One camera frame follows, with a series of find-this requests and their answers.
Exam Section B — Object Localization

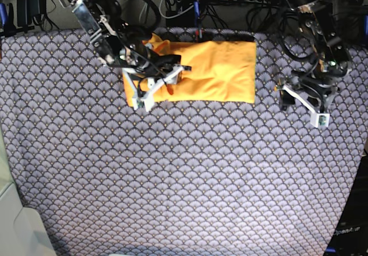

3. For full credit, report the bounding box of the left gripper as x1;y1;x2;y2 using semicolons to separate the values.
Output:
276;63;351;128

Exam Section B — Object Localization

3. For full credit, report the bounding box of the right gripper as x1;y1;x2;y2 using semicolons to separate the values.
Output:
114;34;191;112

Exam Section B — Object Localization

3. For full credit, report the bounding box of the yellow T-shirt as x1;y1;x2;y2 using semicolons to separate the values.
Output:
122;33;257;107

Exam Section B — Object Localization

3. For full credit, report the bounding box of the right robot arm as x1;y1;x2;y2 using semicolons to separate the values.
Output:
59;0;191;112

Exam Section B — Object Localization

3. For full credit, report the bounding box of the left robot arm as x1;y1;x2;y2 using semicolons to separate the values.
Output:
275;0;352;128

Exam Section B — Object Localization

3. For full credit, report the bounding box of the blue fan-patterned tablecloth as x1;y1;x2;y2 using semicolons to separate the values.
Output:
1;30;367;255

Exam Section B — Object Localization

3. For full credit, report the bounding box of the black OpenArm box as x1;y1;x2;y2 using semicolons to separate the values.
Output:
324;156;367;255

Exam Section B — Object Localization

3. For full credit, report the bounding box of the white plastic bin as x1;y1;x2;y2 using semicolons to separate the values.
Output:
1;141;56;255

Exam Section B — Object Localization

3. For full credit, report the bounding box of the white cable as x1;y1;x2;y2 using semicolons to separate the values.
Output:
158;0;196;20

